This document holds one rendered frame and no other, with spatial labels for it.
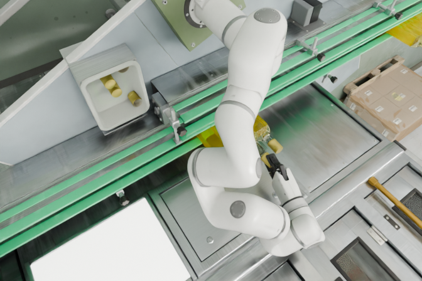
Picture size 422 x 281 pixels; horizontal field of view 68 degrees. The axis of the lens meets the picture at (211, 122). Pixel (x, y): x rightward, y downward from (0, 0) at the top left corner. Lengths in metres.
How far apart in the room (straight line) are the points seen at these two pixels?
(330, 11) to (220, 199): 1.02
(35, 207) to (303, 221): 0.77
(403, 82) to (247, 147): 4.89
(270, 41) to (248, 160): 0.25
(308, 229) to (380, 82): 4.47
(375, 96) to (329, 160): 3.71
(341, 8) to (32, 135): 1.28
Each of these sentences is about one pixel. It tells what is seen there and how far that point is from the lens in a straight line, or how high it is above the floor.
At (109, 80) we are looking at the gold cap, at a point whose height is 0.81.
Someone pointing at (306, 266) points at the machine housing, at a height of 1.48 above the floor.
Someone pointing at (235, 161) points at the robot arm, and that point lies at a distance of 0.58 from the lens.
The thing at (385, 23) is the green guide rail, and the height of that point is 0.94.
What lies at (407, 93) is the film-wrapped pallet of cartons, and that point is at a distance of 5.25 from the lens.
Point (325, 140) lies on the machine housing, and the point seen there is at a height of 1.17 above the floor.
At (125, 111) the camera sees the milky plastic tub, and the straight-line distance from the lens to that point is 1.06.
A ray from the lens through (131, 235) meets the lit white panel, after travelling 1.12.
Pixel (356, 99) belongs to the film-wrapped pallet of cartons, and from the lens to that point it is 4.85.
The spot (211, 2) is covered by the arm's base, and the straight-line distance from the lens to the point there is 0.90.
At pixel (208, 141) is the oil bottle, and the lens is 1.07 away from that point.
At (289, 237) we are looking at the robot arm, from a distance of 0.90.
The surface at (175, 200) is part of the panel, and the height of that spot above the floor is 1.06.
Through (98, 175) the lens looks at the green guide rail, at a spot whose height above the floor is 0.93.
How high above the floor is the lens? 1.51
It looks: 30 degrees down
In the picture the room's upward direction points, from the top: 139 degrees clockwise
